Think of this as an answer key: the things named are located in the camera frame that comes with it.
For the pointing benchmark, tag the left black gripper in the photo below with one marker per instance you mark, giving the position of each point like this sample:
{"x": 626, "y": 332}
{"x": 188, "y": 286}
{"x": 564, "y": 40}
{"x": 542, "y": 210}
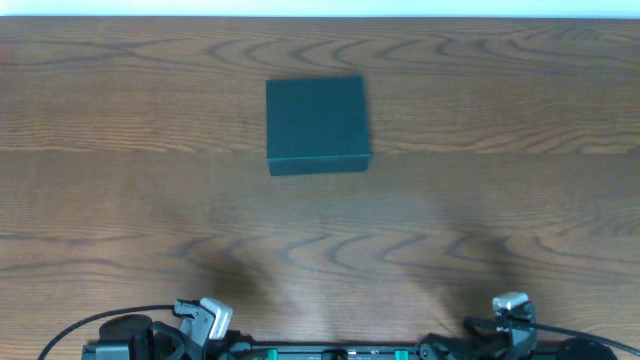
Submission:
{"x": 187, "y": 310}

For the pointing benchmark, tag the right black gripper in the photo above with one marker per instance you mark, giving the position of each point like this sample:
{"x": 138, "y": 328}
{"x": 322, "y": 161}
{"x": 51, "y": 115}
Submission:
{"x": 523, "y": 315}

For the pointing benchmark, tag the dark green box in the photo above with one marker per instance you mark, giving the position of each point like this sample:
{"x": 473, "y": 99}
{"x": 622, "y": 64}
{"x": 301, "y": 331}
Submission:
{"x": 317, "y": 125}

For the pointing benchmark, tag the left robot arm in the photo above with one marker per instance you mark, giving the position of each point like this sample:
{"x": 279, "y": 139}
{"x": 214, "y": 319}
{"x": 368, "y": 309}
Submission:
{"x": 131, "y": 334}

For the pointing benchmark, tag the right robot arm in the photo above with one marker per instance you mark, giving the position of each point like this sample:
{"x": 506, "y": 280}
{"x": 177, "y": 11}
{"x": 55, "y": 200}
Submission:
{"x": 573, "y": 347}

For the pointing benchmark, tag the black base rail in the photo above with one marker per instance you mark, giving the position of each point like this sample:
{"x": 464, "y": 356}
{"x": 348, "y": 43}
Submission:
{"x": 272, "y": 351}

